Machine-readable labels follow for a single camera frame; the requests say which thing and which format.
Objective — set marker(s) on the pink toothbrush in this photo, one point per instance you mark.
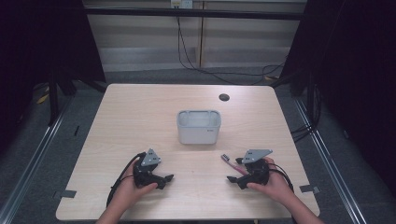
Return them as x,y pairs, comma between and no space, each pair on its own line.
234,165

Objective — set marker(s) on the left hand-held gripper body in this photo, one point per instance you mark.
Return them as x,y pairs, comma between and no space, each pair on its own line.
146,174

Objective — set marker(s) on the person's right hand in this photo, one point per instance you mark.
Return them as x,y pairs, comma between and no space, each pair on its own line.
275,189

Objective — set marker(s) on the person's left hand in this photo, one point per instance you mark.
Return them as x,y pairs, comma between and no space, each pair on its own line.
130,194

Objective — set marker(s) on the white wall socket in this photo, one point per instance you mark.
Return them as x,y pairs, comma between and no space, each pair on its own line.
181,3

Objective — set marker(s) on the grey tape piece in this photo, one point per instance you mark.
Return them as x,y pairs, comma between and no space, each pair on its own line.
65,194
309,188

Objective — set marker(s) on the metal floor rail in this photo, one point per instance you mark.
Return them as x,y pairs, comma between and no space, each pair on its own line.
330,161
34,161

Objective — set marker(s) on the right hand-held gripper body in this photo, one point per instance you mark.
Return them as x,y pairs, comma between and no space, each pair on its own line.
257,171

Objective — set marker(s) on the yellow floor object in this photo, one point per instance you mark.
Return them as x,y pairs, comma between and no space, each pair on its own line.
43,97

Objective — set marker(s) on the black metal stand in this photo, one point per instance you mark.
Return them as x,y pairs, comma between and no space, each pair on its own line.
53,99

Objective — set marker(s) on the black curtain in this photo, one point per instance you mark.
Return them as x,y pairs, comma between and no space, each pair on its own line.
355,77
37,56

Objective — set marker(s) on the black horizontal bar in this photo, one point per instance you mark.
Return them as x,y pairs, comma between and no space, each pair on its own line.
193,13

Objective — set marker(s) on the grey plastic container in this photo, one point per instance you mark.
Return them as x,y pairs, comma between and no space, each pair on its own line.
198,130

